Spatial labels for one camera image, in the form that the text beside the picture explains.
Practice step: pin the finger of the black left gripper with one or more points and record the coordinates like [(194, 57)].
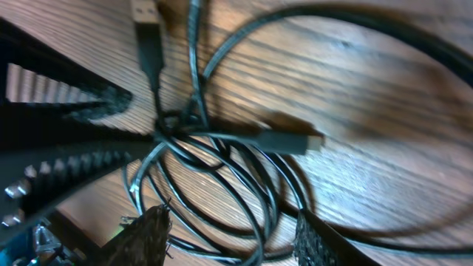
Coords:
[(35, 179), (34, 74)]

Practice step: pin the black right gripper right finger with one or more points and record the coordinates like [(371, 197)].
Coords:
[(317, 244)]

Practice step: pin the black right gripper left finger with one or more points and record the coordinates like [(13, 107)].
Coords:
[(141, 243)]

